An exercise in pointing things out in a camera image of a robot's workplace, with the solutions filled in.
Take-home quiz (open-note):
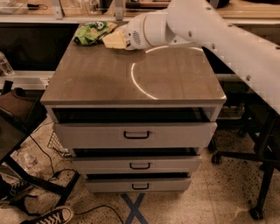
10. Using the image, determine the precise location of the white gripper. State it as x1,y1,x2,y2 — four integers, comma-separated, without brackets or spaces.
102,14,151,49

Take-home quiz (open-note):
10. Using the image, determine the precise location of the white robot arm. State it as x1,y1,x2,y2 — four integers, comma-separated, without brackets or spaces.
102,0,280,113

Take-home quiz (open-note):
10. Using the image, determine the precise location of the white paper bowl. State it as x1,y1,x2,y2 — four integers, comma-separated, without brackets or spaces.
124,45,136,51

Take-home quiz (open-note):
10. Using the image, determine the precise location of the green chip bag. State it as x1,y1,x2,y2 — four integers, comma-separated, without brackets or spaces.
73,21,117,46

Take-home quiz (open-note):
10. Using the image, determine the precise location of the grey drawer cabinet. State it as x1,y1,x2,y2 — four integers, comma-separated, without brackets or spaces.
39,22,228,194

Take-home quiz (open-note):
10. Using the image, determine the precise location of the top grey drawer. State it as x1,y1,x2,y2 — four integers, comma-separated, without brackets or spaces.
53,122,217,149

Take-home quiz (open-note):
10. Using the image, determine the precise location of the grey drawer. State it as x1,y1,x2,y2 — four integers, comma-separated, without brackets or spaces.
53,122,217,149
73,156,201,174
85,178,191,193

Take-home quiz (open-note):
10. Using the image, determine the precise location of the clear plastic bottle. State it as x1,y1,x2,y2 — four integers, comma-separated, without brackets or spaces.
0,52,14,76

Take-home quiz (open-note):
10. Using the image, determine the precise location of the brown bag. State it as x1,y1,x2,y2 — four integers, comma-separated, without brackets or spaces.
0,87,46,132

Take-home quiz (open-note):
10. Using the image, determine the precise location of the middle grey drawer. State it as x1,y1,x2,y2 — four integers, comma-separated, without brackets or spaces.
73,156,201,174

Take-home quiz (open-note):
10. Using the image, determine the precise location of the black side table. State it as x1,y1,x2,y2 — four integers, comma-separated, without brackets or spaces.
0,80,81,208

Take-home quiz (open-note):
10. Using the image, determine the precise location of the bottom grey drawer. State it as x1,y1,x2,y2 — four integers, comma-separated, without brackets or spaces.
85,178,191,193

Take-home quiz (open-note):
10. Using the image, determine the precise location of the blue tape cross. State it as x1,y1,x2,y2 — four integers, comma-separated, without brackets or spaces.
122,193,148,224

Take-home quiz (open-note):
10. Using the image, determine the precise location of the black white sneaker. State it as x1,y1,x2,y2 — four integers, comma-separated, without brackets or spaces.
19,206,74,224

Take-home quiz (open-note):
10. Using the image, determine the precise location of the wire mesh basket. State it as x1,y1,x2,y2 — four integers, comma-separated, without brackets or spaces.
47,132,72,158

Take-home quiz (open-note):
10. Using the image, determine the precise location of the black floor cable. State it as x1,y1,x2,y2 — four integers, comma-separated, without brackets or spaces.
28,134,124,224

